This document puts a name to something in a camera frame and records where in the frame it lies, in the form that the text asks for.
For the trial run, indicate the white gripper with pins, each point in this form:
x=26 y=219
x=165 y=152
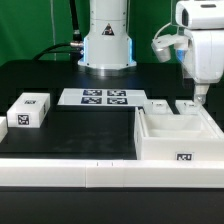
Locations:
x=204 y=59

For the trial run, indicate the white cabinet door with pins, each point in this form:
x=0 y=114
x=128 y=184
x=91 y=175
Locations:
x=187 y=107
x=155 y=106

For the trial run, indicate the white cabinet body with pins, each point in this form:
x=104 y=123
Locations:
x=178 y=137

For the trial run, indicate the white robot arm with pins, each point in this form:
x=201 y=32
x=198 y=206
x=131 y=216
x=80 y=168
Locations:
x=107 y=47

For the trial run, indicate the white cabinet top block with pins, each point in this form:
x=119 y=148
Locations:
x=29 y=110

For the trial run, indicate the white base tag plate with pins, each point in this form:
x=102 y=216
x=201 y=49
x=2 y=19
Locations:
x=102 y=97

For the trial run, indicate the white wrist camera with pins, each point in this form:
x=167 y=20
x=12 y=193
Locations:
x=161 y=45

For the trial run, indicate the white front fence rail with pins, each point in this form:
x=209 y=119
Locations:
x=110 y=173

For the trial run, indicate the white fence rail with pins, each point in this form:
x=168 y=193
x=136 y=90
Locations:
x=3 y=127
x=110 y=173

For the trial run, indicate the white left fence rail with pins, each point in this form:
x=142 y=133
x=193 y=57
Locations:
x=3 y=127

